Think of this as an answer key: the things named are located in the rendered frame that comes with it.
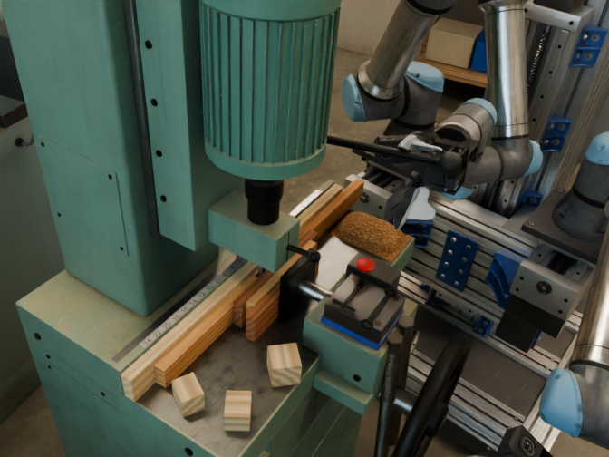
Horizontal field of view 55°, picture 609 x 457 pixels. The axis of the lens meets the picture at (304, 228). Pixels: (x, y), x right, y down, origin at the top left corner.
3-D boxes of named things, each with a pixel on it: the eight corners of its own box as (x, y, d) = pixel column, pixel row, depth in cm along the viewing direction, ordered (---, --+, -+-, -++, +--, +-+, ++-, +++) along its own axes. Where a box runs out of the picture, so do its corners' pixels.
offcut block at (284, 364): (266, 364, 91) (267, 345, 88) (294, 360, 92) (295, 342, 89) (271, 387, 88) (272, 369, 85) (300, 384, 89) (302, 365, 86)
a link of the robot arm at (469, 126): (442, 111, 108) (439, 151, 113) (433, 120, 105) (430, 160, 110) (483, 119, 105) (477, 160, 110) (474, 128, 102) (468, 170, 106)
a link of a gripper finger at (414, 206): (422, 237, 95) (442, 187, 97) (389, 227, 97) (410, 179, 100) (425, 244, 97) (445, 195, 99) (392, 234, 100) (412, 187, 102)
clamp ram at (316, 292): (315, 335, 96) (320, 296, 90) (277, 316, 99) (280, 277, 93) (343, 304, 102) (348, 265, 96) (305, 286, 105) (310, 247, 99)
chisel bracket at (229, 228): (275, 281, 95) (276, 240, 90) (207, 247, 100) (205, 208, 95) (299, 257, 100) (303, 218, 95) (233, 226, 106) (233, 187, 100)
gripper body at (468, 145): (458, 157, 93) (482, 129, 101) (407, 146, 97) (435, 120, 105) (452, 199, 97) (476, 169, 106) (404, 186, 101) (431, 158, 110)
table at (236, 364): (288, 532, 77) (291, 510, 74) (120, 416, 89) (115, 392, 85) (454, 277, 119) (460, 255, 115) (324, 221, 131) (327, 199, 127)
